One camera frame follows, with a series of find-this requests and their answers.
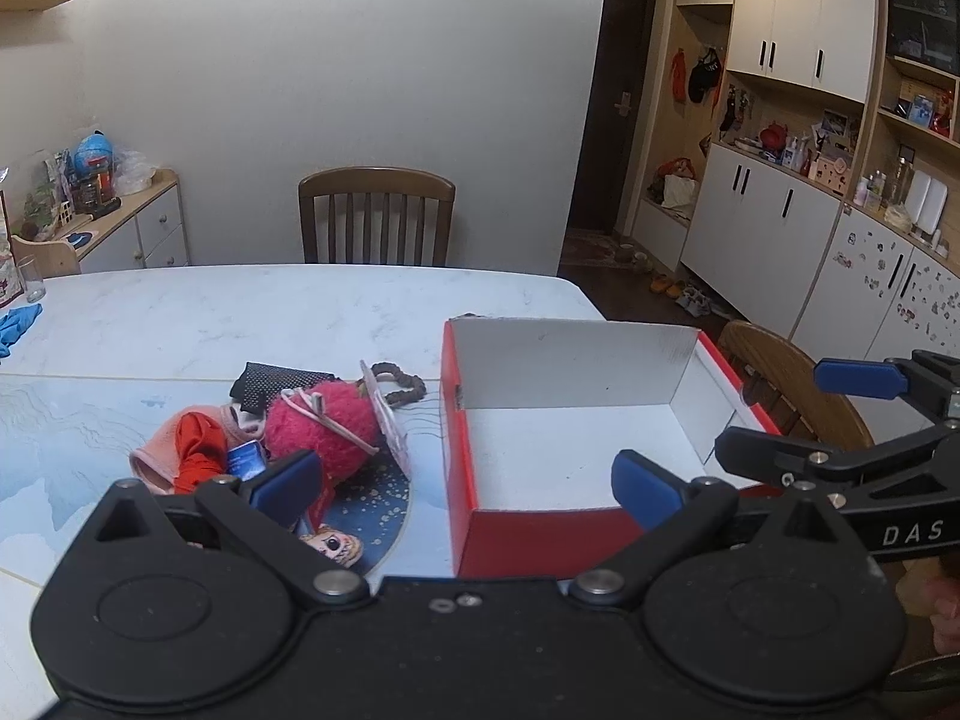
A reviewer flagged blue card pack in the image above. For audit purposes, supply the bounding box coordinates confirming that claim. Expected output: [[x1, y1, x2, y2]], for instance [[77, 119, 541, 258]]
[[226, 440, 267, 481]]

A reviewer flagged cartoon face plush keychain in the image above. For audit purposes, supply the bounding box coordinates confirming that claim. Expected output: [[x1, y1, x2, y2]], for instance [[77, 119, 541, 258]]
[[301, 525, 363, 569]]

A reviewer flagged red knotted cloth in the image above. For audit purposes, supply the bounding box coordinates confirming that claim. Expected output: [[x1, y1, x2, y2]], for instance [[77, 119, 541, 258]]
[[174, 411, 228, 494]]

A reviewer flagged pink fuzzy plush ball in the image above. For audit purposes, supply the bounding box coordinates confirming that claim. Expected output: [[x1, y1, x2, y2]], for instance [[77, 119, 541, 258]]
[[262, 380, 381, 484]]

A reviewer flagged white usb cable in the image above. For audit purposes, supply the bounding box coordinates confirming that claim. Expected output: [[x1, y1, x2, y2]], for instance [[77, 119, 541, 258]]
[[280, 385, 381, 458]]

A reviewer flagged black dotted glove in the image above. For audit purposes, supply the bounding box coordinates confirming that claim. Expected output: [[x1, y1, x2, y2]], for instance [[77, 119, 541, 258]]
[[229, 362, 335, 416]]

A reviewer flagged pink fleece bib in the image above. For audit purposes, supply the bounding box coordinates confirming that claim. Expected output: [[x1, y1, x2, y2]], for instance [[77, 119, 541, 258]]
[[128, 405, 263, 494]]

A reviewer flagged pink cartoon sticker packet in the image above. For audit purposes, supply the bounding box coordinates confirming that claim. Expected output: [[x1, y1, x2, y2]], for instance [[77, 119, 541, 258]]
[[359, 361, 412, 479]]

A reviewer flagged brown beaded hair tie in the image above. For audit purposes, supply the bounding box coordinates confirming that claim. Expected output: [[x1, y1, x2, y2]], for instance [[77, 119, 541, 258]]
[[358, 361, 428, 410]]

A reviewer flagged red white cardboard box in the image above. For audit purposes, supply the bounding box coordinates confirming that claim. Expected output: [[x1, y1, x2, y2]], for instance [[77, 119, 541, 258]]
[[441, 317, 775, 578]]

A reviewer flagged person right hand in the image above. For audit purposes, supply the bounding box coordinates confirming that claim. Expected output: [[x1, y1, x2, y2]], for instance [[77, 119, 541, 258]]
[[896, 556, 960, 655]]

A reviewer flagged light wooden chair near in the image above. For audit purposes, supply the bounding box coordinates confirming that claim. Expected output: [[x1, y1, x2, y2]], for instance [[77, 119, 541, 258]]
[[718, 320, 874, 450]]

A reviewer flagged white sideboard cabinet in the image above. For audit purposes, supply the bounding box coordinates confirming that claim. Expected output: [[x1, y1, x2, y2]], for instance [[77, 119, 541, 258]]
[[59, 169, 190, 273]]

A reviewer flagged dark wooden chair far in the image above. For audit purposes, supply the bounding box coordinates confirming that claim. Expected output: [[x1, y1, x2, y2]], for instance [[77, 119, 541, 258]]
[[298, 166, 455, 266]]

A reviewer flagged blue rubber glove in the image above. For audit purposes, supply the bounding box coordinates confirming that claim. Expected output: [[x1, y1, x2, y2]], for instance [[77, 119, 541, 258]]
[[0, 304, 43, 359]]

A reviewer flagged clear drinking glass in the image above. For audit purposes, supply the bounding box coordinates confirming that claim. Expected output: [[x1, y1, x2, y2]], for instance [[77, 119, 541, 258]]
[[18, 257, 46, 304]]

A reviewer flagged small wooden child chair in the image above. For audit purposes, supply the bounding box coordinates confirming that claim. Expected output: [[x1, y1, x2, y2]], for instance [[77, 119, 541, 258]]
[[11, 236, 82, 278]]

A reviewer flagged dark entrance door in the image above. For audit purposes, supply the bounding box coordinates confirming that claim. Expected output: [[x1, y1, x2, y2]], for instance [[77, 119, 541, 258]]
[[568, 0, 661, 232]]

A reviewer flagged white wall cabinet unit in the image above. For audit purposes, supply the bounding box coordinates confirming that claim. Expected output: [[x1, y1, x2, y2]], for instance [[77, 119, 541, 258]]
[[630, 0, 958, 358]]

